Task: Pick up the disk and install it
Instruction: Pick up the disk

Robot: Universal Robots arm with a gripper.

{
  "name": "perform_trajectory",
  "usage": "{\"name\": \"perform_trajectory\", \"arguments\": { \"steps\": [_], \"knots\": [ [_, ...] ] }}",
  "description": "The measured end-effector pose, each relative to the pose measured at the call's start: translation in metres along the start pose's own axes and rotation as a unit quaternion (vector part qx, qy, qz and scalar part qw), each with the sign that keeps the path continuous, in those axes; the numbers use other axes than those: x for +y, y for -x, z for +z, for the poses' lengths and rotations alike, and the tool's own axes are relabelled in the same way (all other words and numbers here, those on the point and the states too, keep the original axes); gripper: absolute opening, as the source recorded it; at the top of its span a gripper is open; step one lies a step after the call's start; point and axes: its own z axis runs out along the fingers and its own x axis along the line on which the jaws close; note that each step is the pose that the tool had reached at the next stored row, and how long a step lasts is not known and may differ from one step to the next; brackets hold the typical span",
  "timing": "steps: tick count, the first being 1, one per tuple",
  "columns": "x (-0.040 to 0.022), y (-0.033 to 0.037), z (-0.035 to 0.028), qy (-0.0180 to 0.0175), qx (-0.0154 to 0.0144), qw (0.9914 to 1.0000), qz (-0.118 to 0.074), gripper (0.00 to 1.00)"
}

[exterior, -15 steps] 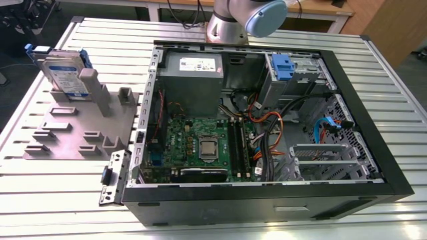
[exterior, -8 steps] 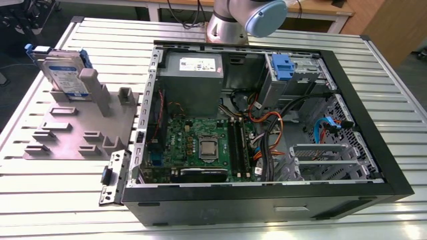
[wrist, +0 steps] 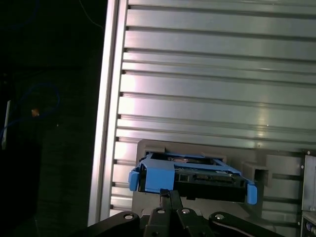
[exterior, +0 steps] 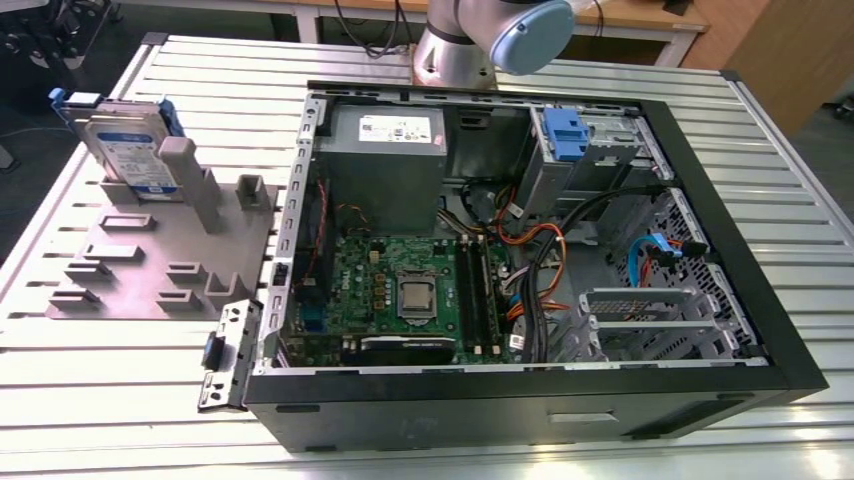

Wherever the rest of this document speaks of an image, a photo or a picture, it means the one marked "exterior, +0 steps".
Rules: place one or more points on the black graphics card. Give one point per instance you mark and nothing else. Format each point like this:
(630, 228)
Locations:
(401, 350)

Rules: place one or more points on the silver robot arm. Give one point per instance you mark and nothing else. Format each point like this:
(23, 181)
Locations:
(454, 55)

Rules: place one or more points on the wooden desk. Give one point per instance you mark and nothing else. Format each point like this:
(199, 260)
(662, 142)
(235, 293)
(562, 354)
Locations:
(634, 12)

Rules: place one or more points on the hard disk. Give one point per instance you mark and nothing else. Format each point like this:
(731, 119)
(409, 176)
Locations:
(130, 150)

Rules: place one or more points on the blue drive latch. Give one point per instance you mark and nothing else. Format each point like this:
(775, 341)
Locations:
(566, 132)

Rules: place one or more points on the black open PC case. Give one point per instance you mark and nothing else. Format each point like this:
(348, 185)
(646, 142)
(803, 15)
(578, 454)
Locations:
(468, 410)

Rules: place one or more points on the silver disk bay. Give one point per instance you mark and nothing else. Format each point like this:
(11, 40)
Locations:
(654, 325)

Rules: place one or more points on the wooden cabinet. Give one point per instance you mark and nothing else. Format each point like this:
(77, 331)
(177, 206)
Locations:
(788, 50)

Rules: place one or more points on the silver CPU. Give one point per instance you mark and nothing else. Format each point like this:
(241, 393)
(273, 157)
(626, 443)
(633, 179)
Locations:
(417, 296)

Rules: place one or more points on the green motherboard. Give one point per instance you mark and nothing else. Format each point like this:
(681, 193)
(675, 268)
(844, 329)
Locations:
(361, 270)

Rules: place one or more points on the grey power supply unit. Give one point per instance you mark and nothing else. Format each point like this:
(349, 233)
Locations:
(381, 190)

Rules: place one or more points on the grey parts rack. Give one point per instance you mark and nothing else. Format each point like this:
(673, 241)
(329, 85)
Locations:
(167, 240)

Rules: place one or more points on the silver card retention bracket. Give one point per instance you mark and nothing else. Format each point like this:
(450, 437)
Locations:
(237, 350)

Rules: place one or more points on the CPU socket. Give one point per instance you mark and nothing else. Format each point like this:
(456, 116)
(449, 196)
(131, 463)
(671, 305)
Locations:
(417, 320)

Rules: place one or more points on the silver optical drive cage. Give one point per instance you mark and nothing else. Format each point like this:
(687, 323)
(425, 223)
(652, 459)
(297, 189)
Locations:
(554, 180)

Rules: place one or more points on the black RAM slot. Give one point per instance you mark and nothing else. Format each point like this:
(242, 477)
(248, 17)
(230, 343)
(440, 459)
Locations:
(489, 300)
(469, 300)

